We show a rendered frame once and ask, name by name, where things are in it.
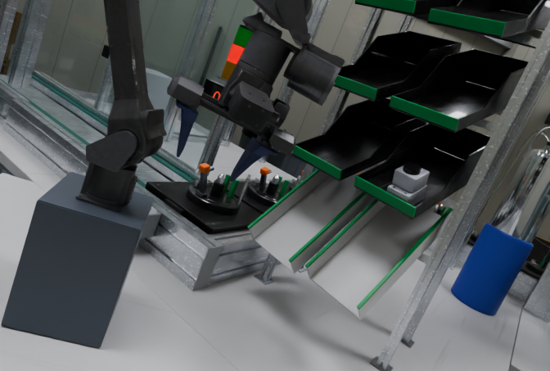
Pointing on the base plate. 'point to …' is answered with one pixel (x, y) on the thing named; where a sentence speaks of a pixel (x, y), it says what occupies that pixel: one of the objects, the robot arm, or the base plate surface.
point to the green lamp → (242, 37)
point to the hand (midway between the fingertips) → (215, 147)
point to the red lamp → (235, 53)
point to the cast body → (409, 183)
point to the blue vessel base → (490, 270)
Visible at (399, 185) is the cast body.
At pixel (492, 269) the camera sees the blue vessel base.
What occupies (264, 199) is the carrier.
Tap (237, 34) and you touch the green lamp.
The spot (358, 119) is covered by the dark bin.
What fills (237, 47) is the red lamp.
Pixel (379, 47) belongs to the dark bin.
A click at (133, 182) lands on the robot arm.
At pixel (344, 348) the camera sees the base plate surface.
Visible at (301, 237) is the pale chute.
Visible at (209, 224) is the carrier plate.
